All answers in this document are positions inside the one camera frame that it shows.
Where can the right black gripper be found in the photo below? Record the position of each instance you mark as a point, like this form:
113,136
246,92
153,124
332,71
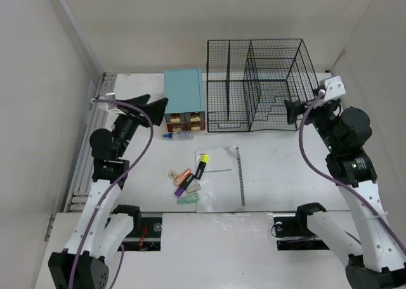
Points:
294,108

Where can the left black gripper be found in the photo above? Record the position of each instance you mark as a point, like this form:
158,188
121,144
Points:
154,110

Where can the clear glue bottle blue cap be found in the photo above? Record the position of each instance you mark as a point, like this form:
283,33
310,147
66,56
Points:
178,136

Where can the yellow black highlighter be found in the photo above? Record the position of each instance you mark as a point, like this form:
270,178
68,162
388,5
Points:
201,166

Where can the white instruction booklet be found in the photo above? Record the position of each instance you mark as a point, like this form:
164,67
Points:
221,185

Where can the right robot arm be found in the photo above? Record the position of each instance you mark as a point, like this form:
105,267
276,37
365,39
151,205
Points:
375,257

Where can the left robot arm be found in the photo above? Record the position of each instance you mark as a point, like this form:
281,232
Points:
102,227

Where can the teal mini drawer cabinet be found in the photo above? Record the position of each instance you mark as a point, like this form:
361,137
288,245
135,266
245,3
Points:
186,107

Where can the purple black highlighter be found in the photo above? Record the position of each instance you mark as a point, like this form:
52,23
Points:
184,185

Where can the grey white eraser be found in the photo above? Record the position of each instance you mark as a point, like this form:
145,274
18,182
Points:
194,188

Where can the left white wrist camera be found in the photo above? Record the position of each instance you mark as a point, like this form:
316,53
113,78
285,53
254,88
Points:
104,102

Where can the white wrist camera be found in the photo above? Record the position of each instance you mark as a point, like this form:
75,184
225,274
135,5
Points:
104,102
334,88

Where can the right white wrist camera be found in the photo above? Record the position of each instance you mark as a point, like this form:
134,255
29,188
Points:
334,88

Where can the black wire mesh organizer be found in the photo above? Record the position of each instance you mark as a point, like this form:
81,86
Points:
248,82

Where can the aluminium rail frame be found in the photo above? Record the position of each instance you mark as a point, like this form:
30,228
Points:
75,119

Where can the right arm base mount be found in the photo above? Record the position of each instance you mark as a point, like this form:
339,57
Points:
291,238

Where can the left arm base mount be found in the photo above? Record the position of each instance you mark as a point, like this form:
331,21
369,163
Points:
146,236

